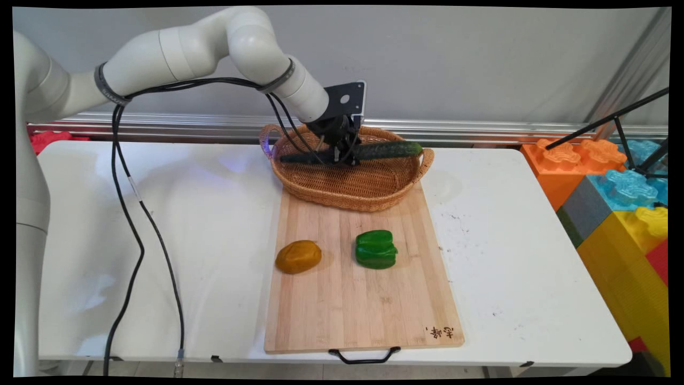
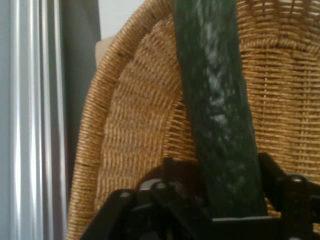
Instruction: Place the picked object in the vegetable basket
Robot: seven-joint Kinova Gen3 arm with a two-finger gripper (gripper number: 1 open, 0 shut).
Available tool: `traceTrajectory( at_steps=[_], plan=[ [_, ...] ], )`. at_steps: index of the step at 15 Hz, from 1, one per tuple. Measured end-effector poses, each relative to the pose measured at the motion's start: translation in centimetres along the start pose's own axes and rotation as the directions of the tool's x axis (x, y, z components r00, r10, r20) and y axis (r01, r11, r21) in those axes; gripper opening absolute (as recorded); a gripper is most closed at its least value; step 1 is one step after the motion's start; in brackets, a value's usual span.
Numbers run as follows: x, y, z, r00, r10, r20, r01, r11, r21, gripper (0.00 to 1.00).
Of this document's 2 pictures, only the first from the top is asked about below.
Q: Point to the black tripod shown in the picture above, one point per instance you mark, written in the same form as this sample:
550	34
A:
622	120

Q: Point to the orange toy block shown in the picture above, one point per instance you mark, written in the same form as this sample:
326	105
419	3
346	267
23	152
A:
556	166

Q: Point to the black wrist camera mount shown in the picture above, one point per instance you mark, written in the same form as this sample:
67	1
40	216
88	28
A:
350	99

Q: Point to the dark green cucumber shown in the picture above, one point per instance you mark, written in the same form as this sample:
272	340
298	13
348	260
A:
390	149

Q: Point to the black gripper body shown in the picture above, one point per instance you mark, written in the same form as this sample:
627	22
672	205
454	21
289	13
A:
332	130

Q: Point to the green bell pepper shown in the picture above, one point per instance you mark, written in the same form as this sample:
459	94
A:
375	249

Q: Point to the woven wicker basket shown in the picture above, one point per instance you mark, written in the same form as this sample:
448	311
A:
352	187

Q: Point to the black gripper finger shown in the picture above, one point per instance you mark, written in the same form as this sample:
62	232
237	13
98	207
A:
355	145
337	154

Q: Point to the bamboo cutting board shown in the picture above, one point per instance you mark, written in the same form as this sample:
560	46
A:
347	305

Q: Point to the blue toy block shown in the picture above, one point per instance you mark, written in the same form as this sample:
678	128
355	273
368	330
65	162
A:
625	190
641	152

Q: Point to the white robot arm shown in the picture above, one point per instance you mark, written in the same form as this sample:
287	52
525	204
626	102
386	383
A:
187	48

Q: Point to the grey toy block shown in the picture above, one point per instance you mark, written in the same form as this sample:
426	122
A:
585	211

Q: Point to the red toy block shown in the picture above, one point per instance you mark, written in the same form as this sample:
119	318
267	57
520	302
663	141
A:
660	262
53	140

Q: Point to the yellow toy block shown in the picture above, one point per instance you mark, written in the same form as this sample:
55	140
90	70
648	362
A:
625	267

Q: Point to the aluminium rail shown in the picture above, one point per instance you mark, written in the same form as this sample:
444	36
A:
481	131

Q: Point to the brown potato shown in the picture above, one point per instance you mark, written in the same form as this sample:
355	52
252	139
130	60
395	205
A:
298	257

